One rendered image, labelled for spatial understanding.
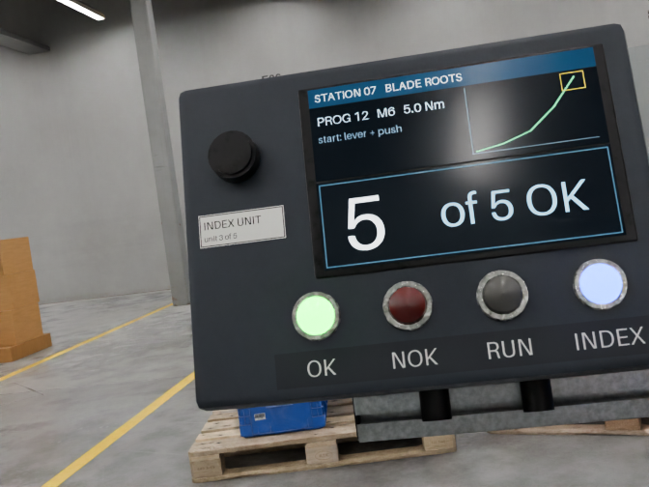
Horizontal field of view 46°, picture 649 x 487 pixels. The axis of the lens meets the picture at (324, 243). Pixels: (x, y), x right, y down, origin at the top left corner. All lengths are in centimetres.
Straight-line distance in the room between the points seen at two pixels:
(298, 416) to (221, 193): 320
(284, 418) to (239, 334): 320
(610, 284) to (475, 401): 12
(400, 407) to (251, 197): 16
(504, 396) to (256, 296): 16
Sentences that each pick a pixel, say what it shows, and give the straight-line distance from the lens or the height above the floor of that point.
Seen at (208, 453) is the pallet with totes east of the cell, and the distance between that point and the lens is 360.
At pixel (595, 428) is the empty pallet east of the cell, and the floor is 2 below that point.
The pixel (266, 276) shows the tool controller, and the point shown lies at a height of 114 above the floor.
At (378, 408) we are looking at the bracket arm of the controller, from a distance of 49.
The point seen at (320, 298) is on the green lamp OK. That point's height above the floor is 113.
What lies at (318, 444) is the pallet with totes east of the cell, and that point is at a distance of 354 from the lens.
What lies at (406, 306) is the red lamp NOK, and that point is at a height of 112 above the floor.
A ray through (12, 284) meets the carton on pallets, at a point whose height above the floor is 76.
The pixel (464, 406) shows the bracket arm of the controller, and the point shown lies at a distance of 50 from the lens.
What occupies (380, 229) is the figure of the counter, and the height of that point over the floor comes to 116.
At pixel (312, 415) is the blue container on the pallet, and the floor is 21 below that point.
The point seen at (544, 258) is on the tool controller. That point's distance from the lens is 42.
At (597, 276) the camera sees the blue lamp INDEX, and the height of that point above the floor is 112.
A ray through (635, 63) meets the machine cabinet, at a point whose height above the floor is 192.
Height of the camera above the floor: 118
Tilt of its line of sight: 3 degrees down
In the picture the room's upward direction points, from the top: 8 degrees counter-clockwise
